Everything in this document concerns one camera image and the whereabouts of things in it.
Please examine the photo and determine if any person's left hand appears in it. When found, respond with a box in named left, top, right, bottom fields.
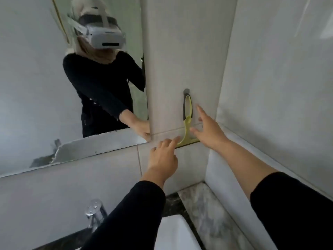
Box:
left=142, top=136, right=182, bottom=187

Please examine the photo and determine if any person's right hand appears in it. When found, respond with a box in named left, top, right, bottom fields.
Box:
left=190, top=105, right=231, bottom=152

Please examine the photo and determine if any person's right forearm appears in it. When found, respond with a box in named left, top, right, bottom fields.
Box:
left=220, top=139, right=333, bottom=250

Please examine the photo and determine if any person's left forearm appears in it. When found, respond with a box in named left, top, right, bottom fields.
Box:
left=81, top=174, right=167, bottom=250

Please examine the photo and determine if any green and black squeegee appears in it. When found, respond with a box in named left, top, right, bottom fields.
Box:
left=176, top=94, right=200, bottom=149

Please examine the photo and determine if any white sink basin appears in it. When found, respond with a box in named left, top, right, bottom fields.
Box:
left=153, top=215, right=202, bottom=250

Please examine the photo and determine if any chrome faucet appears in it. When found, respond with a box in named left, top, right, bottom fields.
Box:
left=84, top=199, right=109, bottom=232

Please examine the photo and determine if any white head-worn headset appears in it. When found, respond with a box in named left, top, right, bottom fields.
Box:
left=67, top=6, right=126, bottom=50

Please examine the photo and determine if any wall mirror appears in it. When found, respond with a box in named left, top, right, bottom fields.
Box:
left=0, top=0, right=152, bottom=179

